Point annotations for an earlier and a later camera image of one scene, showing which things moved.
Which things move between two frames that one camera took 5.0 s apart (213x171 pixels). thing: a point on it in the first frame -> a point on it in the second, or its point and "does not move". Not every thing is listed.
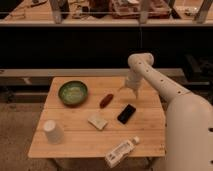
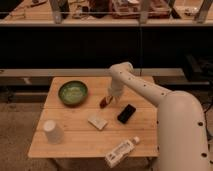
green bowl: x=72 y=93 does not move
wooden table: x=86 y=117 does not move
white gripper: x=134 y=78 -> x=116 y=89
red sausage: x=106 y=101 does not move
